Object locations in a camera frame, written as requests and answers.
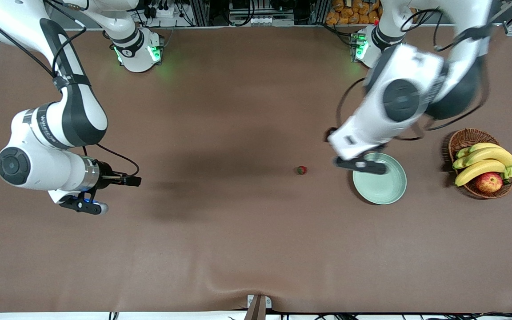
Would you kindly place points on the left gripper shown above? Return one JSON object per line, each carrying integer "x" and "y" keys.
{"x": 328, "y": 134}

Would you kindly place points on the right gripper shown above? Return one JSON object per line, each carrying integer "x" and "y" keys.
{"x": 105, "y": 174}

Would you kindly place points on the red strawberry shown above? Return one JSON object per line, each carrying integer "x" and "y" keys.
{"x": 301, "y": 170}

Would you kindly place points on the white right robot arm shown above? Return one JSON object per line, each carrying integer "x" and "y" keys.
{"x": 42, "y": 171}

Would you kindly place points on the pale green round plate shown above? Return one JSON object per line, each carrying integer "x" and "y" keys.
{"x": 385, "y": 189}

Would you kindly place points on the brown wicker basket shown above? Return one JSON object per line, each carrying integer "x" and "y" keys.
{"x": 465, "y": 140}

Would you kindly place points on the brown table cover sheet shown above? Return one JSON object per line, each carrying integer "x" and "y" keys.
{"x": 238, "y": 111}

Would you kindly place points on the yellow banana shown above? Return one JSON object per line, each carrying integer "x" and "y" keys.
{"x": 478, "y": 170}
{"x": 482, "y": 146}
{"x": 491, "y": 154}

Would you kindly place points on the bag of orange bread rolls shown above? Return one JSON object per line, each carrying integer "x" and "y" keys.
{"x": 349, "y": 13}

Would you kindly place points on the red yellow apple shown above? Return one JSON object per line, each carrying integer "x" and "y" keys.
{"x": 489, "y": 183}

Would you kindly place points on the white connector block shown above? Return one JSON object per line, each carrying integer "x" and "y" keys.
{"x": 262, "y": 21}

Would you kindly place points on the white power strip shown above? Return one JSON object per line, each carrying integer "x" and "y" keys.
{"x": 167, "y": 12}

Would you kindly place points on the aluminium frame post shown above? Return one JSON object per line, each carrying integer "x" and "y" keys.
{"x": 319, "y": 12}
{"x": 201, "y": 13}

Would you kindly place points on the grey table edge rail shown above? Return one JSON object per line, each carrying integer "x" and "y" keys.
{"x": 238, "y": 27}

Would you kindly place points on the grey metal clamp bracket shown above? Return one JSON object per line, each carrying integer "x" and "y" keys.
{"x": 258, "y": 309}

